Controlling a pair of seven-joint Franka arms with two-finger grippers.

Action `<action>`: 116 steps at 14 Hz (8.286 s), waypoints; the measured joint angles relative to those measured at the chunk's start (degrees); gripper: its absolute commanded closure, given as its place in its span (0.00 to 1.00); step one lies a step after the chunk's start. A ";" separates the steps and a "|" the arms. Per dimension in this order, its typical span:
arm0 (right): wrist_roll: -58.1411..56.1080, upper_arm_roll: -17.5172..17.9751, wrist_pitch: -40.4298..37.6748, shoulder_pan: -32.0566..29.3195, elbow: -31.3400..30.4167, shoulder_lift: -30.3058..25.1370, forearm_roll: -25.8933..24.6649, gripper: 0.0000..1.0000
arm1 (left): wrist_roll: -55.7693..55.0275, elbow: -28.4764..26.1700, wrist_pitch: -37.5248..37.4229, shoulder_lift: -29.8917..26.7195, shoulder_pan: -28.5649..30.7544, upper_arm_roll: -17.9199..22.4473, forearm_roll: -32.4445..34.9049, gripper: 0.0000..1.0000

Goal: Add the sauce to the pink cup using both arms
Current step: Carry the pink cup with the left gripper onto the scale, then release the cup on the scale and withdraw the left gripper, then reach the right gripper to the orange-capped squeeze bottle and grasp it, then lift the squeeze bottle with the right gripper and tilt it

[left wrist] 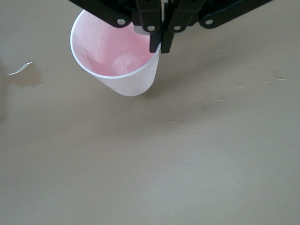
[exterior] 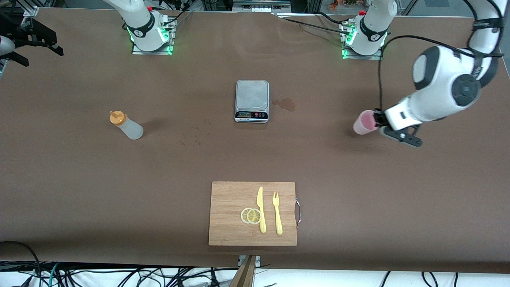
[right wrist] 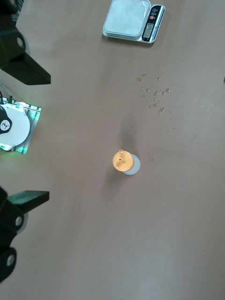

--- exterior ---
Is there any yellow plastic fork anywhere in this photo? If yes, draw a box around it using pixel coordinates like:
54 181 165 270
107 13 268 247
272 191 283 235

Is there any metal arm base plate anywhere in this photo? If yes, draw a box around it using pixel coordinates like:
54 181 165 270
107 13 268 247
342 22 384 60
131 18 175 55

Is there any pink plastic cup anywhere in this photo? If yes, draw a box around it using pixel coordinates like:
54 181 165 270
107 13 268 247
353 110 379 135

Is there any translucent sauce bottle orange cap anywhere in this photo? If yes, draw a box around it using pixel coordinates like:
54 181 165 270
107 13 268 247
110 111 144 140

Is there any brown table cover sheet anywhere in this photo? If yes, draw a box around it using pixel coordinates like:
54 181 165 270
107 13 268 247
0 7 510 275

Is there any black base cable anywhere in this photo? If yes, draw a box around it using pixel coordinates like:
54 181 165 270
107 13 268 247
317 11 351 28
279 16 346 35
169 10 194 26

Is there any wooden cutting board metal handle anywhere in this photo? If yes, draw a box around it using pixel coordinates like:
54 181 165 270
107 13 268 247
208 181 301 247

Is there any teal floor cable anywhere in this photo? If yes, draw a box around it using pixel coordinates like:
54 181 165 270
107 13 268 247
47 262 61 287

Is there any grey power strip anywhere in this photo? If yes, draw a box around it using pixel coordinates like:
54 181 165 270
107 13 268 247
233 0 291 13

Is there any wooden beam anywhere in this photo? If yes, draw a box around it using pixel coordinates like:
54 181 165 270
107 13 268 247
230 255 257 287

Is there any yellow plastic knife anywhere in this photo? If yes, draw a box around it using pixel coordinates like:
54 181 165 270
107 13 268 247
257 187 267 234

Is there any silver digital kitchen scale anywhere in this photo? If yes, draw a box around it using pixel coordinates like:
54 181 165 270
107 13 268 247
234 80 270 124

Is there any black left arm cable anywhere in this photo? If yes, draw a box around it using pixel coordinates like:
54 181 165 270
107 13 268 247
377 35 502 112

